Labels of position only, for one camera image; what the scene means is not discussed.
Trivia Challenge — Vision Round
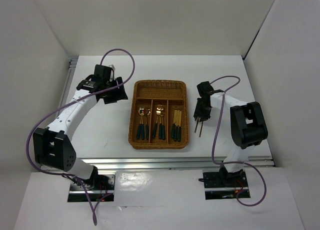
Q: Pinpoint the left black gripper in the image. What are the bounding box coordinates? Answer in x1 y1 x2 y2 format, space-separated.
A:
102 76 128 104

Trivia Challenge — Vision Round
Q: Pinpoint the gold knife pile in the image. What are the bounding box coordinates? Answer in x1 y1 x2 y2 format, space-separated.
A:
171 109 178 139
174 110 180 141

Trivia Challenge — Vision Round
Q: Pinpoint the gold spoon green handle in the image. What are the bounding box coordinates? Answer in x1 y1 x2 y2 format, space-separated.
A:
136 107 143 139
144 109 151 140

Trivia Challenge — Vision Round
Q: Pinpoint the gold spoon pile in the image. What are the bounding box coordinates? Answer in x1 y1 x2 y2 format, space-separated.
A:
141 108 145 140

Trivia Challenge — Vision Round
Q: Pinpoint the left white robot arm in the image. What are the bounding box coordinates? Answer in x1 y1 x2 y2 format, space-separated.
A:
32 65 128 189

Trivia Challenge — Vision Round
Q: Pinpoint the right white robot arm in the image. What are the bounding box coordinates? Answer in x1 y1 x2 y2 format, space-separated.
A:
193 81 268 186

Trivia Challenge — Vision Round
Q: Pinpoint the brown wicker cutlery tray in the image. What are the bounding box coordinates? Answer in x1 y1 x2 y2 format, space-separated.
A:
128 80 189 150

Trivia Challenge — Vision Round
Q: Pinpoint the aluminium left side rail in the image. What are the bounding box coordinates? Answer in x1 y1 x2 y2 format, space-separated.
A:
58 56 79 107

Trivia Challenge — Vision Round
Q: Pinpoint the aluminium table front rail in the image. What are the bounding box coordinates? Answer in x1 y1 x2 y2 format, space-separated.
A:
77 156 274 169

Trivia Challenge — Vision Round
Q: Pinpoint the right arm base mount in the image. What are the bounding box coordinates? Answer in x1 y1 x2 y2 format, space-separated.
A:
198 171 251 200

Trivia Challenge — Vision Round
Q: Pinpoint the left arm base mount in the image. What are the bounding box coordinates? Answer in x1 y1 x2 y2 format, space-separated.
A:
67 173 116 202

